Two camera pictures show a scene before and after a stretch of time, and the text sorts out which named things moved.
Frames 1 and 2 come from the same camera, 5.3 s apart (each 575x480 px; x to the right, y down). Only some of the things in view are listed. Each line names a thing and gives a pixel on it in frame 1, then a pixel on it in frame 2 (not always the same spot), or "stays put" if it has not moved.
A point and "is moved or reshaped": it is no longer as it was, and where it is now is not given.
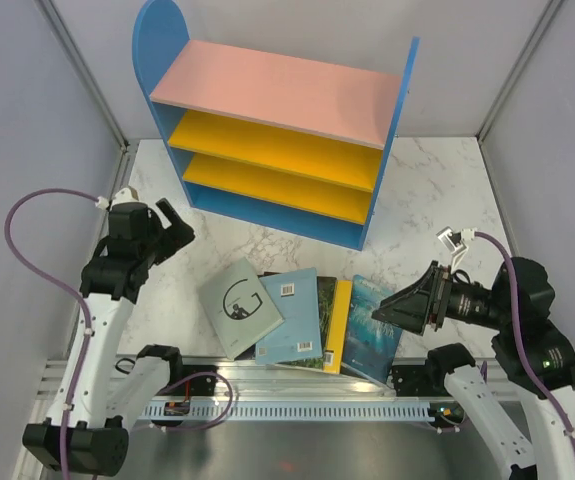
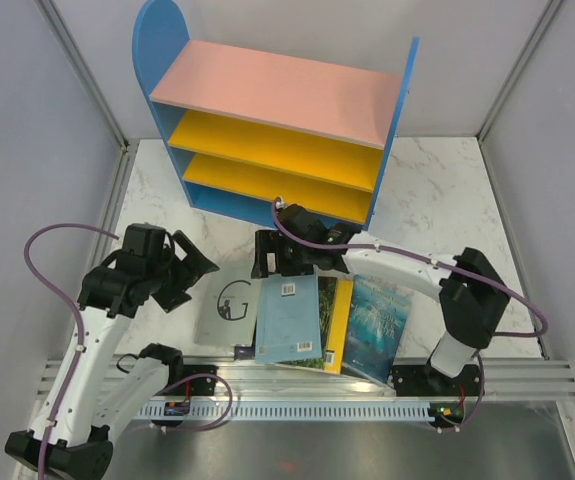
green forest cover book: [326, 289] stays put
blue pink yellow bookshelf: [290, 144] stays put
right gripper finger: [407, 309] to [296, 265]
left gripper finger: [168, 211] to [193, 267]
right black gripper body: [464, 299] to [285, 248]
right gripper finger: [420, 289] to [266, 241]
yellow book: [332, 361] stays put
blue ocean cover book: [369, 345] stays put
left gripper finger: [177, 236] to [168, 299]
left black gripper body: [150, 246] to [161, 272]
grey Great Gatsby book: [242, 309] is moved or reshaped
